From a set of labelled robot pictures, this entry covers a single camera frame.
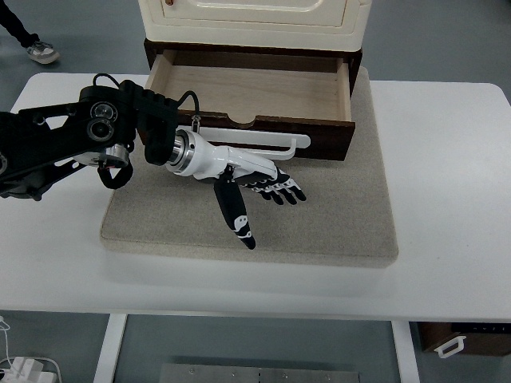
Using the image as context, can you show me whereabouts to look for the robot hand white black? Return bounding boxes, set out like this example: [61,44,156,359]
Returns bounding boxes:
[190,135,307,251]

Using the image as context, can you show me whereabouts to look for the brown wooden box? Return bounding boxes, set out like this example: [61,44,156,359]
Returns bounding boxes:
[417,322,511,357]

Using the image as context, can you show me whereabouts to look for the white table leg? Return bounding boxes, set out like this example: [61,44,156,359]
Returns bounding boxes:
[390,320,421,383]
[92,314,129,383]

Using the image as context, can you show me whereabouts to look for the dark wood drawer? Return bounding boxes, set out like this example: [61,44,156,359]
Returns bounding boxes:
[144,49,357,163]

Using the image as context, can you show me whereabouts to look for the person's leg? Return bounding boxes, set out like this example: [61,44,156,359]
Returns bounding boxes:
[0,0,61,65]

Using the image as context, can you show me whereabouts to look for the cream cabinet with door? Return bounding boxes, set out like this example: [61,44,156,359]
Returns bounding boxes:
[137,0,374,51]

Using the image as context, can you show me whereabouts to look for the white cable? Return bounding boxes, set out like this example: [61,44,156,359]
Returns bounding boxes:
[0,314,12,365]

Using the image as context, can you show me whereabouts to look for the white power adapter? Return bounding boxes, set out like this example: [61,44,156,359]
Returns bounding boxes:
[0,357,61,383]

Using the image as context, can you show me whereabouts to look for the small white box handle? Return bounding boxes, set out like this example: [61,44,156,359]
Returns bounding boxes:
[434,334,468,359]

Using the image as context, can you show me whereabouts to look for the white drawer handle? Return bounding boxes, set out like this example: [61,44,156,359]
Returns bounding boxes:
[197,127,311,160]

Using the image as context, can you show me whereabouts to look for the beige fabric mat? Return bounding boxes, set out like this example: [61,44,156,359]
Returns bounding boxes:
[98,65,400,270]

